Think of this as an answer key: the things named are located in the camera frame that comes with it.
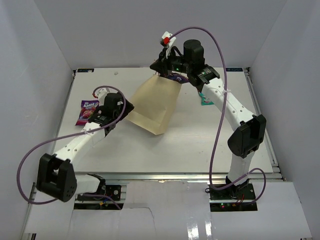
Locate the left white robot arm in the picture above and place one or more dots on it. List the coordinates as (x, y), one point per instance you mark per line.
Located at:
(56, 175)

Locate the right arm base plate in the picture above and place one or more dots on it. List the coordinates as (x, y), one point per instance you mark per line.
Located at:
(241, 193)

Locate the aluminium frame rail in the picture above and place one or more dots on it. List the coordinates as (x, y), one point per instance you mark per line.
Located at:
(180, 176)

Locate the purple pink gummy bag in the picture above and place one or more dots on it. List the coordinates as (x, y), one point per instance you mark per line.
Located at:
(87, 108)

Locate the dark blue snack bag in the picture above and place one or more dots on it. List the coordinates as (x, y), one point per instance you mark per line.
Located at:
(181, 79)

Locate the right blue table label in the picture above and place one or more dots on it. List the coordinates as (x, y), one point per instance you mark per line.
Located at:
(234, 69)

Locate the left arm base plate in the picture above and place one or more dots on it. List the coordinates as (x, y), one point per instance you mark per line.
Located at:
(112, 191)

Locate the left blue table label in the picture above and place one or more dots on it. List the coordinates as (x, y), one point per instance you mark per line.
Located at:
(85, 70)

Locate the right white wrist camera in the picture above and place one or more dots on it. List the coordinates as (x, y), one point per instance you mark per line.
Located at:
(167, 41)

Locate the beige paper bag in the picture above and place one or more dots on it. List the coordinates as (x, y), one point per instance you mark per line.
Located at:
(154, 104)

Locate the teal candy bag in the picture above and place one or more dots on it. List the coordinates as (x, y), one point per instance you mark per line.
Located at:
(204, 100)

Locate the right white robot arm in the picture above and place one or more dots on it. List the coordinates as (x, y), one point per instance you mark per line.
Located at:
(248, 128)

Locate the blue table label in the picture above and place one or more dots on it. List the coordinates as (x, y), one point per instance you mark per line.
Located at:
(85, 70)
(234, 69)

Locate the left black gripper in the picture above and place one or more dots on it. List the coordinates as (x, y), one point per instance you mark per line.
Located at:
(129, 107)

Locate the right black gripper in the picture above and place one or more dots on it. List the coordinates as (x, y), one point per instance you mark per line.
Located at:
(163, 66)

